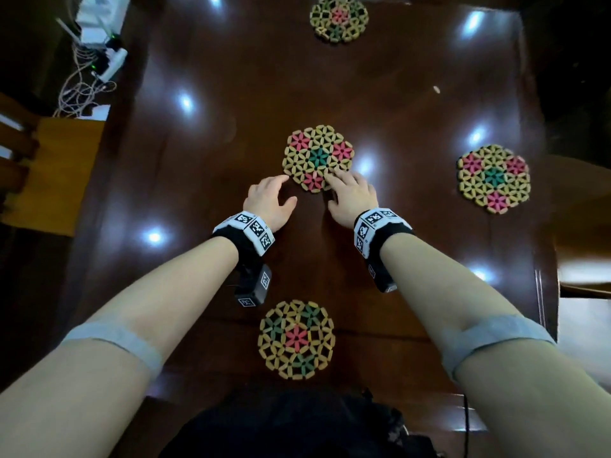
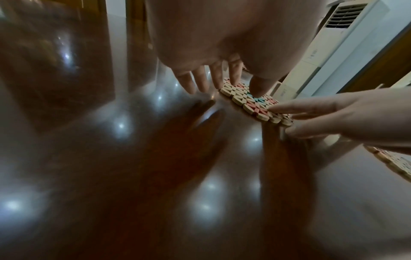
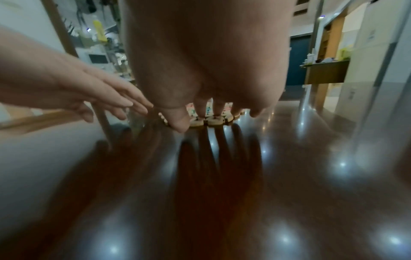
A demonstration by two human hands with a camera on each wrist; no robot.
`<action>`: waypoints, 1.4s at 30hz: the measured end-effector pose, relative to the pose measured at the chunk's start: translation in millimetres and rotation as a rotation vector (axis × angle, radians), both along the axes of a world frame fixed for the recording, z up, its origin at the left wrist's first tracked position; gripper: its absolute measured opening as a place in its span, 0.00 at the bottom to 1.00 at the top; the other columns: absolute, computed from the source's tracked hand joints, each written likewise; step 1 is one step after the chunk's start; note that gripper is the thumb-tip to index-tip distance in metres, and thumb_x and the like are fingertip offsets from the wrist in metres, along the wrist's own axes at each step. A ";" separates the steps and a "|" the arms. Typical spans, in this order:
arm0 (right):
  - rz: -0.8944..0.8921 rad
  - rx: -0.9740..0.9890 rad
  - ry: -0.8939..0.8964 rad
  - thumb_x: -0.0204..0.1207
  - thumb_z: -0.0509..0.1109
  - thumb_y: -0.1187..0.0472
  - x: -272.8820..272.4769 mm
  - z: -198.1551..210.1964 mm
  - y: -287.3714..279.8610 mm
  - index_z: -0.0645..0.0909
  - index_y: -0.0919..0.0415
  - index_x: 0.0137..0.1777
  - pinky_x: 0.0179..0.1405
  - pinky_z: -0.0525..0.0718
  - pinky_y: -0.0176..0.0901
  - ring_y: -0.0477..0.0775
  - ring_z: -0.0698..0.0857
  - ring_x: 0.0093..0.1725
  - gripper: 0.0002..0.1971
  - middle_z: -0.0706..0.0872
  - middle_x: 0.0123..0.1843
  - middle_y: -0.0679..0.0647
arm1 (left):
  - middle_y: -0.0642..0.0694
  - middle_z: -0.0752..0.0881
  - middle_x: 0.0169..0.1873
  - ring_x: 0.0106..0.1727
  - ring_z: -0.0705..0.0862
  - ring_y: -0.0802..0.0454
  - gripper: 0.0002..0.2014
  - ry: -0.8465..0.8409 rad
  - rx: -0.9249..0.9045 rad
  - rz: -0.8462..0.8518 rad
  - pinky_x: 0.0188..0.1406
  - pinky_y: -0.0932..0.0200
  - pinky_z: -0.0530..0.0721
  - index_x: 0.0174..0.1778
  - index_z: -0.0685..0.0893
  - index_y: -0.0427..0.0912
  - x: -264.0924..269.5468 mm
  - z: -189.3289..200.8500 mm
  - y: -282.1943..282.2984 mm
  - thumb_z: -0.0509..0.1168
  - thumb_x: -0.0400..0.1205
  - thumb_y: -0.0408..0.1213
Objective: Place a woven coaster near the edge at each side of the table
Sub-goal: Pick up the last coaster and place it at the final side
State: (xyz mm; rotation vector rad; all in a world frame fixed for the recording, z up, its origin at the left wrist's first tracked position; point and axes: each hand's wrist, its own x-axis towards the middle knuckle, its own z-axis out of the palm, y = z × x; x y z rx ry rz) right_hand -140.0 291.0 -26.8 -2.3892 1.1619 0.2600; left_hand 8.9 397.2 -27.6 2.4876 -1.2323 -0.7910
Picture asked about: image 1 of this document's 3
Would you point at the white router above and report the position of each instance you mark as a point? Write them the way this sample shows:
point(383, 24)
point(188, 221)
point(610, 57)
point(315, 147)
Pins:
point(95, 41)

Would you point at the dark wooden table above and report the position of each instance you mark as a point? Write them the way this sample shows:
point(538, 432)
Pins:
point(215, 152)

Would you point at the coaster with green centre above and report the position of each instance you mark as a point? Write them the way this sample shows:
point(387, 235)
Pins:
point(494, 178)
point(317, 154)

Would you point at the black front bag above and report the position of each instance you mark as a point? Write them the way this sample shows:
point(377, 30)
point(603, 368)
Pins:
point(286, 424)

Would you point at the person's left hand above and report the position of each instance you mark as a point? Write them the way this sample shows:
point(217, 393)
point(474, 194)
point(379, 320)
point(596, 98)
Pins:
point(265, 205)

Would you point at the white box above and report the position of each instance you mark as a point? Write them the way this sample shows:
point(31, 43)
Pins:
point(102, 14)

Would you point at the person's right forearm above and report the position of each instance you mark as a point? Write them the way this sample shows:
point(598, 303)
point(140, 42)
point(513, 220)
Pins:
point(439, 290)

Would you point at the white power strip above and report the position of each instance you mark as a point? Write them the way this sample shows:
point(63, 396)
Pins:
point(114, 61)

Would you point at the black wristband with white markers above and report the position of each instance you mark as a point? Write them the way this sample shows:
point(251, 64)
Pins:
point(253, 228)
point(377, 221)

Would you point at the light wooden chair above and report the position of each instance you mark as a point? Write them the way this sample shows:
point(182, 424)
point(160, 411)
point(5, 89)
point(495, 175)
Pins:
point(57, 176)

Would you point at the person's left forearm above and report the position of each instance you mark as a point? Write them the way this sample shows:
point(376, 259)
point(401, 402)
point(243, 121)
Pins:
point(157, 305)

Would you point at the person's right hand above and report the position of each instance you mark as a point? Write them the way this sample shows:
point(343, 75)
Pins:
point(353, 200)

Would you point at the coaster with red centre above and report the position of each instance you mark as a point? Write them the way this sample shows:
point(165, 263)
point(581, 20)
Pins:
point(339, 16)

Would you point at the dark wooden chair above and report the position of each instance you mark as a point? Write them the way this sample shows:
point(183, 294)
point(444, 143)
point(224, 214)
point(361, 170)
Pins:
point(582, 243)

